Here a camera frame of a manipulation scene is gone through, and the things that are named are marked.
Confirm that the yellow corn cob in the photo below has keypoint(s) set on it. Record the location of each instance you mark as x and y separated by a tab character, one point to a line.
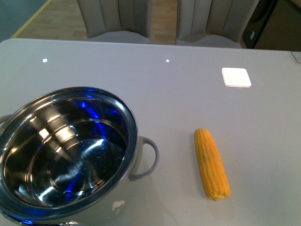
210	165

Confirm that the beige chair right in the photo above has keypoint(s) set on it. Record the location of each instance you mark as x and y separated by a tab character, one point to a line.
212	23

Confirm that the beige chair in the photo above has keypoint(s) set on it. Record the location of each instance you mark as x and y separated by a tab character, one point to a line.
119	21
212	23

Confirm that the beige chair left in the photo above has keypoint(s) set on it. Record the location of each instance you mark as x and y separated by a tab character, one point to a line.
119	21

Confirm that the black appliance at right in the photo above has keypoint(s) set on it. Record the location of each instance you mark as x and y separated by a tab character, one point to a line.
258	21

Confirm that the steel pot with grey handles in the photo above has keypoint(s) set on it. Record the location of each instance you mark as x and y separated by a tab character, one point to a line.
69	157

